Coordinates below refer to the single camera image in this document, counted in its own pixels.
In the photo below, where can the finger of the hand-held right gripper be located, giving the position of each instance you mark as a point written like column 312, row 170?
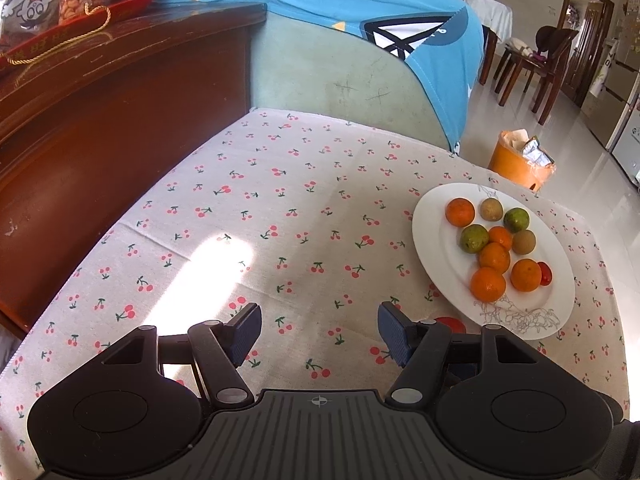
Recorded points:
column 462, row 370

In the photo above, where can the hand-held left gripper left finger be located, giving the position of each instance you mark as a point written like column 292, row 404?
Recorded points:
column 247, row 334

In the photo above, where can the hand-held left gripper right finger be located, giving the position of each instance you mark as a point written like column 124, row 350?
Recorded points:
column 392, row 334

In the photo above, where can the red tomato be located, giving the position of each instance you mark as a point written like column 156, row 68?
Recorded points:
column 545, row 273
column 447, row 324

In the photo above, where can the white plate with flower drawing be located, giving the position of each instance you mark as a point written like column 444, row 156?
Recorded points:
column 435, row 260

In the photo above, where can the orange mandarin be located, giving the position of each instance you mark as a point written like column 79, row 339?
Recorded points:
column 525, row 275
column 460, row 211
column 500, row 237
column 487, row 283
column 494, row 256

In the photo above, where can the yellow-green pear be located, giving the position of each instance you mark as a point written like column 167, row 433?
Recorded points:
column 474, row 238

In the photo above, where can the brown kiwi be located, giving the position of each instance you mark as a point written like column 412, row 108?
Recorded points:
column 491, row 208
column 523, row 242

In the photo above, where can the green mandarin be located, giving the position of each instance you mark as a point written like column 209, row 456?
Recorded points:
column 516, row 219

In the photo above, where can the cherry print tablecloth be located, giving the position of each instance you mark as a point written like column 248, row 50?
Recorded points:
column 275, row 200

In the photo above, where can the orange trash bin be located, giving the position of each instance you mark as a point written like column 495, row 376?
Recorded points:
column 517, row 165

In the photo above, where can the brown wooden cabinet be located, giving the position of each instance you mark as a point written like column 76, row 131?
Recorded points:
column 100, row 135

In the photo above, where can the light green sofa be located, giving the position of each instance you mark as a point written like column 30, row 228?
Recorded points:
column 325, row 75

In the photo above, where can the white chest freezer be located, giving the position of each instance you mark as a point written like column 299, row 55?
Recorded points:
column 630, row 150

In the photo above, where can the dark wooden chair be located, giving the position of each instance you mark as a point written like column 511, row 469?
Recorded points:
column 542, row 60

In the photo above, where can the silver refrigerator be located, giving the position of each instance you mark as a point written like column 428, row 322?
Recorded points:
column 617, row 90

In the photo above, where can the dining table with white cloth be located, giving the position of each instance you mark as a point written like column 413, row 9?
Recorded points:
column 492, row 10

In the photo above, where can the brown wooden door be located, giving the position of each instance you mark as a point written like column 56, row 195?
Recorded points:
column 587, row 40

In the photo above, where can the red snack gift bag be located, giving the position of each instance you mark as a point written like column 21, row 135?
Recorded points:
column 75, row 0

